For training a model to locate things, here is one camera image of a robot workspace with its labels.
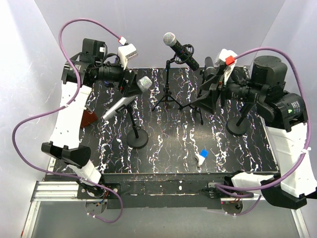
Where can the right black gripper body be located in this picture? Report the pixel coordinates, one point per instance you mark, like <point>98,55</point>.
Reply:
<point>218,88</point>

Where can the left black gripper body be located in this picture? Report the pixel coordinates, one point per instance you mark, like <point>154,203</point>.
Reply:
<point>125,85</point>

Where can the silver microphone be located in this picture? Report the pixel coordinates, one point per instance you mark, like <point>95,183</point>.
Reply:
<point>143,84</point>

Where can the black round-base mic stand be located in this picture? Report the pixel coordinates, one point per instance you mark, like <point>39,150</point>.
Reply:
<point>137,138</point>

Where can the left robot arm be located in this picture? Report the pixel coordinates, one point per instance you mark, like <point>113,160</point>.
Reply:
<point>79,75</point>

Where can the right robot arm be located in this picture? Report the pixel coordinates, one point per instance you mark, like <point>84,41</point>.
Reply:
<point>286,122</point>

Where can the black shotgun microphone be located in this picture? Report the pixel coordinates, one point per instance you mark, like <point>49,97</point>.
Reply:
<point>209,66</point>

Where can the small black tripod stand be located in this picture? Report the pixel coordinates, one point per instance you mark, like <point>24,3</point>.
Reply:
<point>196,109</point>

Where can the purple microphone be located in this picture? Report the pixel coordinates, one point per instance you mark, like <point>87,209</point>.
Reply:
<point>112,59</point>

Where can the right round-base mic stand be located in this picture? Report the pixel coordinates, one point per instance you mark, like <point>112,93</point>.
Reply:
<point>238,126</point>

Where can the black glitter microphone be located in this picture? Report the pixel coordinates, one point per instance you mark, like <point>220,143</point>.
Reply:
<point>183,53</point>

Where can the brown wooden metronome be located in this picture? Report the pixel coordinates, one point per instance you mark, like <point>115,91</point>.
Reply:
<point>88,118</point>

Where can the blue white small card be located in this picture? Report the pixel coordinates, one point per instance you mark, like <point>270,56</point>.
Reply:
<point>200,157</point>

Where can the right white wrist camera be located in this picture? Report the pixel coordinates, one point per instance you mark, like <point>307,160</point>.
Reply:
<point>227,59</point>

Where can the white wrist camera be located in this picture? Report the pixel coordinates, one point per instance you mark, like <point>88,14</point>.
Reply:
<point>125,53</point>
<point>227,59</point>

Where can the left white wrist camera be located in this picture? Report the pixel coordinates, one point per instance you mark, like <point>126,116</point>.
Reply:
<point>125,53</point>

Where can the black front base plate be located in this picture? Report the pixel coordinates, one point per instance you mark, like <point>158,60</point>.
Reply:
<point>163,190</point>

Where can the aluminium frame rail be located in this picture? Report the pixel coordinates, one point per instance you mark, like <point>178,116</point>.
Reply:
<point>58,210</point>

